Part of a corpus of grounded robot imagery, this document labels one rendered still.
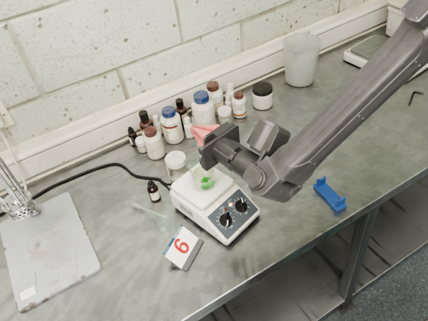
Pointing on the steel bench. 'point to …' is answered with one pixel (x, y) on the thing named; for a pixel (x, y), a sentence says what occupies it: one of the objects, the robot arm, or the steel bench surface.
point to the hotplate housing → (200, 218)
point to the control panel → (239, 218)
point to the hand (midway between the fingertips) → (194, 130)
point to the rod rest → (336, 202)
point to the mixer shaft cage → (16, 199)
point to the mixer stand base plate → (47, 252)
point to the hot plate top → (202, 197)
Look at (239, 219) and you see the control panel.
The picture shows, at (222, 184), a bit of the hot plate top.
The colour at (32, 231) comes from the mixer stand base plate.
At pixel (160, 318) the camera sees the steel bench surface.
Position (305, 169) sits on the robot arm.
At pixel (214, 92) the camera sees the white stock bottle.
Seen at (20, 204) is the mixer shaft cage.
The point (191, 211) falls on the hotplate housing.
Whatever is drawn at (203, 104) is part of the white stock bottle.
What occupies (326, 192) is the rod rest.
